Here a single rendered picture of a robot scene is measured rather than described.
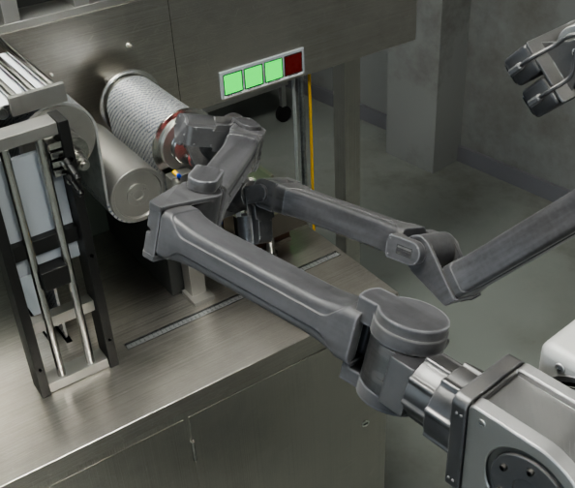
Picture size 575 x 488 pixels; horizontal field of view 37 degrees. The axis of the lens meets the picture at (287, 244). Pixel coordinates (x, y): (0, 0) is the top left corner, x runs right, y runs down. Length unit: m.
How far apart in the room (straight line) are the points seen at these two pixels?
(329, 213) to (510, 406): 0.81
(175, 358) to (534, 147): 2.52
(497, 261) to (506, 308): 2.00
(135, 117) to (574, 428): 1.25
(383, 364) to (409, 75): 3.20
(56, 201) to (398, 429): 1.61
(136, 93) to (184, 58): 0.26
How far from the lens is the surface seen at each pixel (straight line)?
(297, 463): 2.06
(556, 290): 3.46
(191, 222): 1.07
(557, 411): 0.80
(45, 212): 1.57
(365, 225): 1.49
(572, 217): 1.27
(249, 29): 2.16
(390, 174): 4.12
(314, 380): 1.92
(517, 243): 1.32
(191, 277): 1.86
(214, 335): 1.80
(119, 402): 1.70
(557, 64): 0.91
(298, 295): 0.95
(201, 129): 1.52
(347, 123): 2.68
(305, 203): 1.59
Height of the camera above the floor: 2.06
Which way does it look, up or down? 34 degrees down
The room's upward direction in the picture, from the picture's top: 3 degrees counter-clockwise
